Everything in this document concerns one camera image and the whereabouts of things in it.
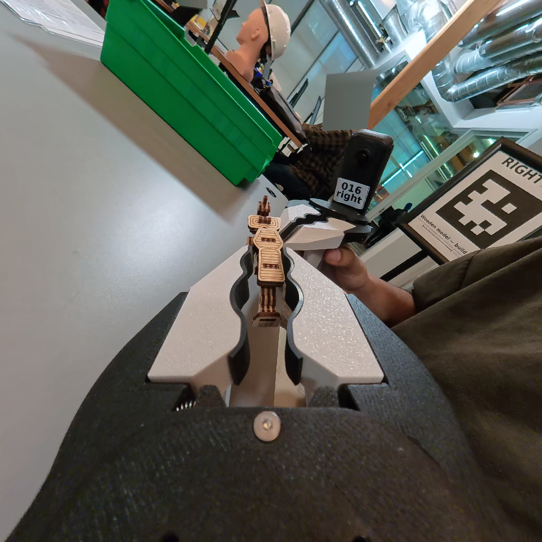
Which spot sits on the person's right hand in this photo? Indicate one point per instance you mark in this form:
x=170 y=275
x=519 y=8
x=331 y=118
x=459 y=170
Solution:
x=351 y=271

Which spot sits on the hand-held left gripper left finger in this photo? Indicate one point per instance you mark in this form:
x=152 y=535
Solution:
x=199 y=334

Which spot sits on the mannequin head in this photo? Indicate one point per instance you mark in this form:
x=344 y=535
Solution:
x=250 y=38

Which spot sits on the black bag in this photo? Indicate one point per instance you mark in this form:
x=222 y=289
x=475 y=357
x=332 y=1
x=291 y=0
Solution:
x=281 y=114

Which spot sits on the white hard hat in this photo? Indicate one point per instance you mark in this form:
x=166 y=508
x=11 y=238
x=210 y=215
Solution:
x=277 y=25

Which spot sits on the grey desk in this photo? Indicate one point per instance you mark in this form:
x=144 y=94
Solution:
x=84 y=211

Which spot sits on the person's olive shirt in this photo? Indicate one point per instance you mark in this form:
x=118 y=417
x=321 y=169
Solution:
x=487 y=360

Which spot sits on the paper sheet in clear sleeve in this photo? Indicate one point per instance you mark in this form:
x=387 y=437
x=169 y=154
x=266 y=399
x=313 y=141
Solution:
x=51 y=17

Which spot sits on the wooden model figure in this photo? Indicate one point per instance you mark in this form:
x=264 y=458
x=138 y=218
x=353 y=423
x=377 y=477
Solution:
x=271 y=258

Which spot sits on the black framed marker sign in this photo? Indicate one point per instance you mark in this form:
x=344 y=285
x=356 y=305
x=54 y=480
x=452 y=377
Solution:
x=487 y=211

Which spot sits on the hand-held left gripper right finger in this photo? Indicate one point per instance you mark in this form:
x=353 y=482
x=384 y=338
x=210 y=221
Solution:
x=338 y=334

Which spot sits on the person's right forearm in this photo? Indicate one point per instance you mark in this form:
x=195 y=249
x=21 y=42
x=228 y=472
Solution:
x=396 y=302

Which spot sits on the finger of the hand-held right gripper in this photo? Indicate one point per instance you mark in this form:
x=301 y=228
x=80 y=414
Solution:
x=322 y=237
x=296 y=211

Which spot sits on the green plastic bin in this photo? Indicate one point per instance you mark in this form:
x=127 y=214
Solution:
x=182 y=84

